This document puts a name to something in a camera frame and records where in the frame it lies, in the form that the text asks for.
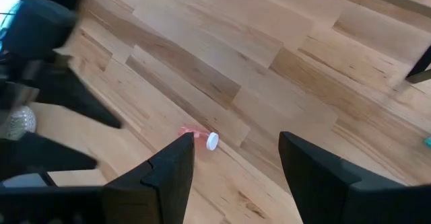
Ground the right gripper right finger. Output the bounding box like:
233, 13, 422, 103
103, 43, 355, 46
278, 131, 405, 224

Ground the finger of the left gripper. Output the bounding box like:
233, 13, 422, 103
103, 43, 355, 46
0, 132, 98, 182
33, 65, 123, 130

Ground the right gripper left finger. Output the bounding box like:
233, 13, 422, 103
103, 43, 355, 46
104, 132, 195, 224

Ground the long pink pill bottle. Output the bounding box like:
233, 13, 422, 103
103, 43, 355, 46
179, 126, 220, 151

